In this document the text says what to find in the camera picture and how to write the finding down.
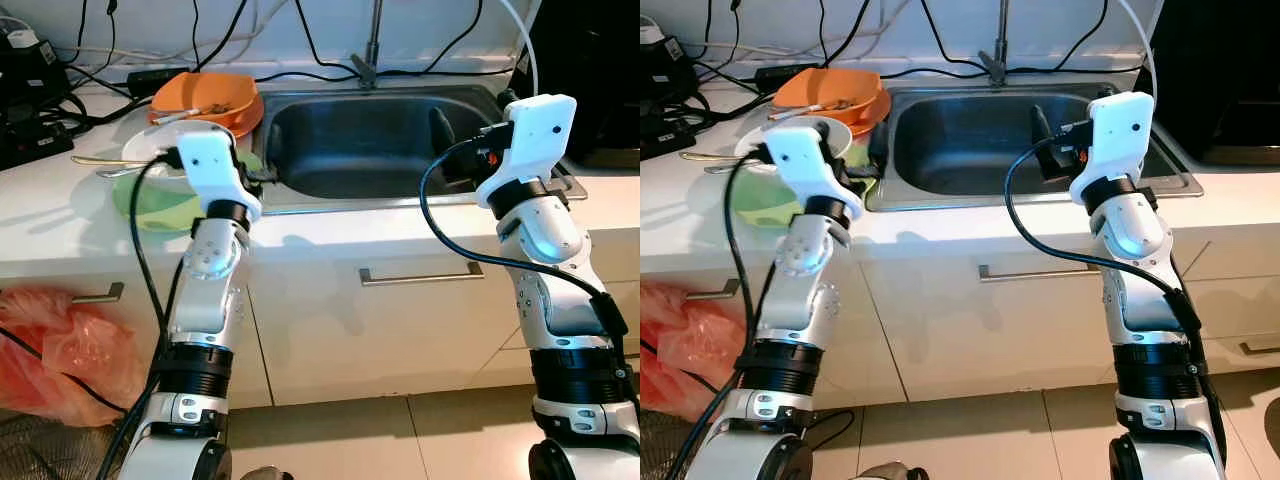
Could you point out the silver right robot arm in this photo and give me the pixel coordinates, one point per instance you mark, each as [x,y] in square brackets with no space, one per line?
[1145,290]
[560,290]

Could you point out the large black appliance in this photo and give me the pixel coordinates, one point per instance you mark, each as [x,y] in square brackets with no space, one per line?
[1220,80]
[600,80]

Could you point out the small black power adapter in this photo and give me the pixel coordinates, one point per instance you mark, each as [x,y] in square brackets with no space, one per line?
[150,76]
[778,72]

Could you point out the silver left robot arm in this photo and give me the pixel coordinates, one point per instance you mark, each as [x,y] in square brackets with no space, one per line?
[800,300]
[205,300]

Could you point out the stainless steel sink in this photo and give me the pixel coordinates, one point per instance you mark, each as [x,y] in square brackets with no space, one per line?
[960,140]
[350,140]

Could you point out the grey robot foot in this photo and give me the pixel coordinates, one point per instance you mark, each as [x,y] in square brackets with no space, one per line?
[888,472]
[265,473]

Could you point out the orange plate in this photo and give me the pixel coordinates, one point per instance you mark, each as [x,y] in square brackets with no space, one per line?
[250,122]
[875,118]

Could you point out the white kitchen cabinet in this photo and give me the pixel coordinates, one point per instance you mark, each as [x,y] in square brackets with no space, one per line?
[330,330]
[950,330]

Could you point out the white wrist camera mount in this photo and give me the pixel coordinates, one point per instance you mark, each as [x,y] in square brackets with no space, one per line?
[205,165]
[1120,125]
[540,130]
[800,160]

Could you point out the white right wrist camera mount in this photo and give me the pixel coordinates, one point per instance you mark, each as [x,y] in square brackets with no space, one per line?
[1120,125]
[540,130]

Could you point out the black power strip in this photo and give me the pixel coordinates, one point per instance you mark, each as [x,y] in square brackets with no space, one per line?
[662,138]
[30,145]

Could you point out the light green plate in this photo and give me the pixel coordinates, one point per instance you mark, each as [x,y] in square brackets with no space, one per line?
[150,210]
[760,205]

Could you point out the gold spoon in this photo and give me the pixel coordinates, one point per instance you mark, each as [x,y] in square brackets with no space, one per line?
[100,160]
[710,156]

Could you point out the orange plastic bag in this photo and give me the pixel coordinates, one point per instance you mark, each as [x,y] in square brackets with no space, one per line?
[680,340]
[60,350]

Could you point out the dark grey faucet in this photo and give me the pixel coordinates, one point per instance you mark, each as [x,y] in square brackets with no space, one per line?
[995,68]
[367,70]

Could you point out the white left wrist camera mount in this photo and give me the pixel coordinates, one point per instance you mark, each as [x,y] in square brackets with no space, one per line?
[800,160]
[205,165]

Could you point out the orange bowl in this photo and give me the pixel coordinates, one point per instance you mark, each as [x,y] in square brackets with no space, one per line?
[810,88]
[190,90]

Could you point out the black charger box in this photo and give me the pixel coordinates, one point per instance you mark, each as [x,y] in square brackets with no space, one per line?
[660,65]
[30,70]

